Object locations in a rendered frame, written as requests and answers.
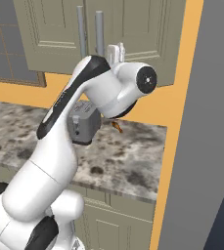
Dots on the grey toaster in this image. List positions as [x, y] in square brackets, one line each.
[85, 125]

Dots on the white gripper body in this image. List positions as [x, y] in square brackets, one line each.
[114, 53]

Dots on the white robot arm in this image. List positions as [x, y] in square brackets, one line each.
[48, 169]

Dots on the olive wall cabinet door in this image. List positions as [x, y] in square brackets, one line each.
[48, 32]
[143, 29]

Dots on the olive base cabinet door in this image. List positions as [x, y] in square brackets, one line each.
[116, 231]

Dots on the olive drawer front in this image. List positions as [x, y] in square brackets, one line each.
[133, 206]

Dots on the small orange object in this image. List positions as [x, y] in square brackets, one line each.
[117, 127]

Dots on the grey fridge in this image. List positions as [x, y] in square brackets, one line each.
[201, 130]

